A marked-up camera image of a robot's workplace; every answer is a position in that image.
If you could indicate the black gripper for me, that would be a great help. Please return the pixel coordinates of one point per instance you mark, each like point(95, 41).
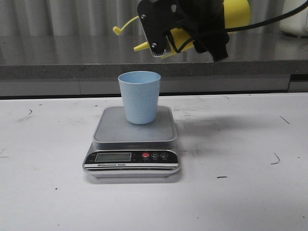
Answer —
point(164, 23)

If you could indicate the silver electronic kitchen scale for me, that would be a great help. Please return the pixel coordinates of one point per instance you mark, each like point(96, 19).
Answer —
point(121, 149)

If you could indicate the white appliance in background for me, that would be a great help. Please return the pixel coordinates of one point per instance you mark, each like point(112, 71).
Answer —
point(296, 25)

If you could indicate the grey stone counter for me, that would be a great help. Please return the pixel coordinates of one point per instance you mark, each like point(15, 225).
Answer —
point(73, 66)

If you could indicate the light blue plastic cup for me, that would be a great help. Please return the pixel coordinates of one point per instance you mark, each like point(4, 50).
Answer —
point(140, 92)

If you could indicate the yellow squeeze bottle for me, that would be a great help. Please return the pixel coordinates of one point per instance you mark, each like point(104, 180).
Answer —
point(236, 13)

